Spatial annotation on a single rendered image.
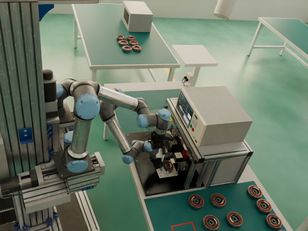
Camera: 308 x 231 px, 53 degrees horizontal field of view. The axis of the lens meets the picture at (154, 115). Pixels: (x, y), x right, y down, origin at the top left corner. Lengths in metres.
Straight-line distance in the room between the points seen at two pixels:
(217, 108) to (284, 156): 2.18
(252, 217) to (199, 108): 0.88
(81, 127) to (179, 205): 1.02
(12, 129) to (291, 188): 3.06
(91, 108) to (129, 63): 2.19
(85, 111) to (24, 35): 0.46
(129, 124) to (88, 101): 1.32
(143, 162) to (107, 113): 0.62
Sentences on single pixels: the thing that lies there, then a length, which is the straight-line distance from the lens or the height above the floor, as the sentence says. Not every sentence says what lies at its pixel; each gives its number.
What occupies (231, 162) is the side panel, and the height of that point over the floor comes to 1.01.
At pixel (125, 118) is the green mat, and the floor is 0.75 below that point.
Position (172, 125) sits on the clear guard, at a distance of 2.41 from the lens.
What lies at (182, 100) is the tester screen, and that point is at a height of 1.25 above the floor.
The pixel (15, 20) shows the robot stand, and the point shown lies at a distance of 1.62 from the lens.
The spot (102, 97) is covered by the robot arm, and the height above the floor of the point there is 1.57.
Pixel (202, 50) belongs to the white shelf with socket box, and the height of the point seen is 1.21.
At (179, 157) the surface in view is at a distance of 2.38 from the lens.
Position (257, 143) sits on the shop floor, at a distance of 4.30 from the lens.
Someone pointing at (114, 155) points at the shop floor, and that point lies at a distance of 3.56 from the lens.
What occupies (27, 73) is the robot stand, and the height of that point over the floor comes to 1.64.
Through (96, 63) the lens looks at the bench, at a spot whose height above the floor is 0.75.
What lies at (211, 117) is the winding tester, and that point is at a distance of 2.18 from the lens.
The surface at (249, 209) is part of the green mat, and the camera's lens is 2.51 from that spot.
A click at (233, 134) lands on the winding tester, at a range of 2.31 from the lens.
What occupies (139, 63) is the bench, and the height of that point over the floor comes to 0.75.
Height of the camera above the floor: 2.60
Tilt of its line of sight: 39 degrees down
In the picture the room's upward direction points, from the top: 12 degrees clockwise
